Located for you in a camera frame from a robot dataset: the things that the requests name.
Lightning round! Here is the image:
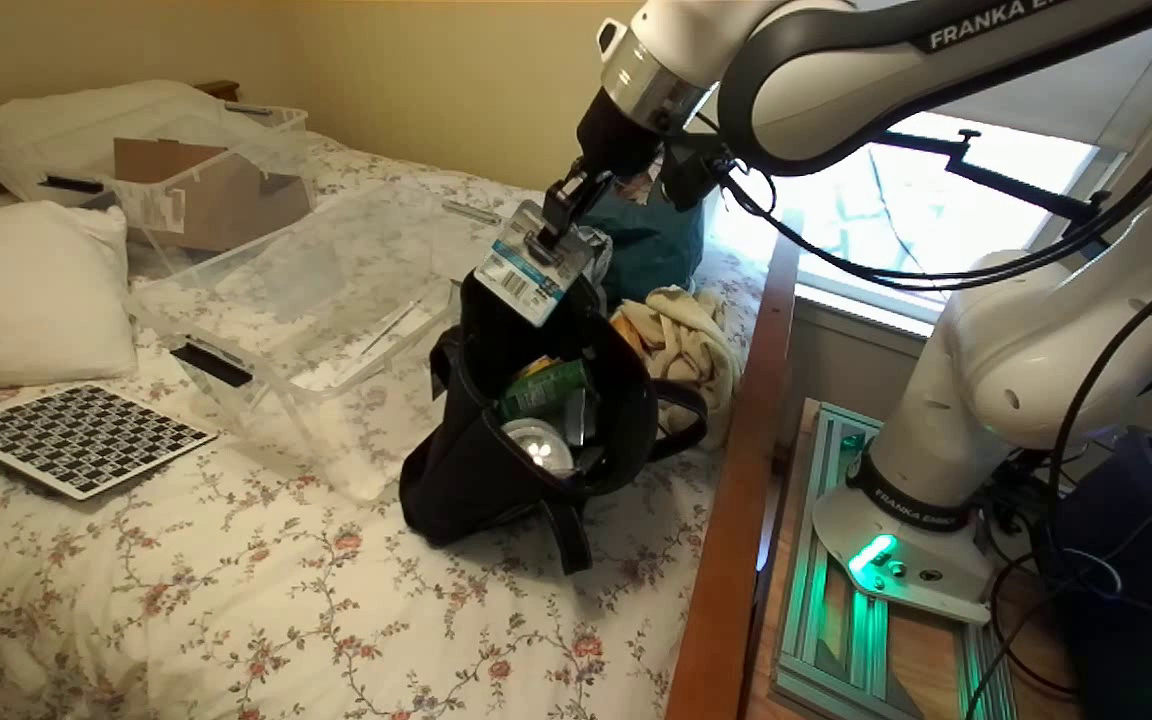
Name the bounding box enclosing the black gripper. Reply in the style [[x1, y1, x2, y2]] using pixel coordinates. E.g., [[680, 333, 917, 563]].
[[527, 90, 734, 262]]

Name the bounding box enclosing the razor blister pack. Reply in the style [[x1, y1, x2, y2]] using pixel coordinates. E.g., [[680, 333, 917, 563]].
[[471, 200, 614, 328]]

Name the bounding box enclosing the black bag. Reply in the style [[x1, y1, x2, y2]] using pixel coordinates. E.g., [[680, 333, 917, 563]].
[[401, 281, 707, 572]]

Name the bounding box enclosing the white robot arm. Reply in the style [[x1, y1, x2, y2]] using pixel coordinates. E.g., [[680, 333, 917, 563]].
[[544, 0, 1152, 622]]

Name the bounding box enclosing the teal cloth bag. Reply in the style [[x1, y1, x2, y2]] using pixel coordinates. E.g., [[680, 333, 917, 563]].
[[588, 192, 705, 301]]

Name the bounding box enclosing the dark blue bag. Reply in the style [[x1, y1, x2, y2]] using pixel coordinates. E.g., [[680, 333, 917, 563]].
[[1054, 432, 1152, 720]]

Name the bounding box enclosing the cream cloth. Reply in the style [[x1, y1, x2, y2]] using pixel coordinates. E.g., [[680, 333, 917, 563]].
[[614, 283, 736, 443]]

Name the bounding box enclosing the green snack can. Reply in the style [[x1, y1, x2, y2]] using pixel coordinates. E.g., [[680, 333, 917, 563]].
[[495, 361, 588, 414]]

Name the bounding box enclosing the white rice cup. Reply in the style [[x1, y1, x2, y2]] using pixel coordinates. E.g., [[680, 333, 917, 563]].
[[504, 414, 576, 480]]

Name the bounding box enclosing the clear plastic bin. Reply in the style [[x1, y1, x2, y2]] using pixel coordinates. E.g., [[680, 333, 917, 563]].
[[137, 189, 504, 505]]

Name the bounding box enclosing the floral bedspread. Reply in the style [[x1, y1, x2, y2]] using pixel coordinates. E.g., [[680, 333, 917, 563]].
[[0, 126, 770, 720]]

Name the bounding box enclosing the wooden bed footboard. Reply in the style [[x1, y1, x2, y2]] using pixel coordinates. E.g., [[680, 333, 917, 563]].
[[666, 244, 801, 720]]

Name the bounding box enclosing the black white calibration board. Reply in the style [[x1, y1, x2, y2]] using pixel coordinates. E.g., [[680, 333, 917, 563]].
[[0, 383, 212, 500]]

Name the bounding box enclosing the white pillow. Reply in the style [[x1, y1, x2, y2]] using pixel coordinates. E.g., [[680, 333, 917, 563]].
[[0, 200, 131, 389]]

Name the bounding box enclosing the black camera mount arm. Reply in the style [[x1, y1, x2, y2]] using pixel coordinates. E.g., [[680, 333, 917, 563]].
[[868, 124, 1110, 227]]

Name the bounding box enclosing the robot base mount board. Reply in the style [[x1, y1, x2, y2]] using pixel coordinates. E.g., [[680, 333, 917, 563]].
[[770, 400, 1019, 720]]

